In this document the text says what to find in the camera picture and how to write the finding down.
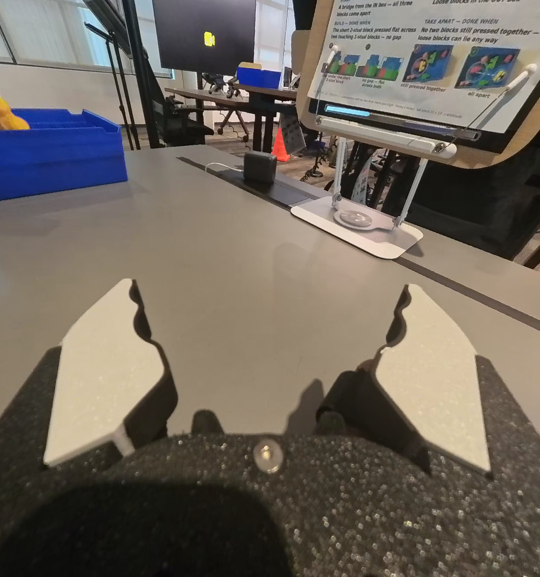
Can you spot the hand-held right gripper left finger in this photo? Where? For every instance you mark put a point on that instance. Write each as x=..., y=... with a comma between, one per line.
x=107, y=374

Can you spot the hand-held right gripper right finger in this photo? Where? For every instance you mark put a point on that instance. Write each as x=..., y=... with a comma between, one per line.
x=432, y=392

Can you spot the yellow two-stud toy block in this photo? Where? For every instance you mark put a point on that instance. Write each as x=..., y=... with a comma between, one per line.
x=1, y=115

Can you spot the blue plastic bin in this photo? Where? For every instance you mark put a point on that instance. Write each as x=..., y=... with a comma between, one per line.
x=49, y=157

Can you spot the black pole stand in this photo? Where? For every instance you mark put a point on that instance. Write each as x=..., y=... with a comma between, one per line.
x=137, y=67

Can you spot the white metal tablet stand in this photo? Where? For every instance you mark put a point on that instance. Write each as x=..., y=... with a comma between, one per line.
x=387, y=243

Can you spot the black mesh chair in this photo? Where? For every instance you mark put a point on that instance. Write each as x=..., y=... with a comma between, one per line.
x=477, y=212

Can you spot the black office chair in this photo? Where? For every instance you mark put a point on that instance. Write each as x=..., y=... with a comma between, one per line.
x=184, y=126

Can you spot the large black monitor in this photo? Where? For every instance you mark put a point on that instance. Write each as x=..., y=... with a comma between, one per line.
x=197, y=27

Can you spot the wooden top desk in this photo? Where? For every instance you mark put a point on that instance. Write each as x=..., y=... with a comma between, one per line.
x=206, y=93

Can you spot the printed paper sheet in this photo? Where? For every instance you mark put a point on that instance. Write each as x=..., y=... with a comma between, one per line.
x=361, y=182
x=294, y=133

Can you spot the black power adapter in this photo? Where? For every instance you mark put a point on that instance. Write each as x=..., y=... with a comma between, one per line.
x=261, y=167

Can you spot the small blue bin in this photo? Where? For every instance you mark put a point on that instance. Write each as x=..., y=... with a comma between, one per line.
x=258, y=79

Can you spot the orange traffic cone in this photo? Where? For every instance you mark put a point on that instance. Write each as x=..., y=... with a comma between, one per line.
x=281, y=151

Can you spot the tablet with instruction screen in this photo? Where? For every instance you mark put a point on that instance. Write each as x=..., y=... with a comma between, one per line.
x=432, y=58

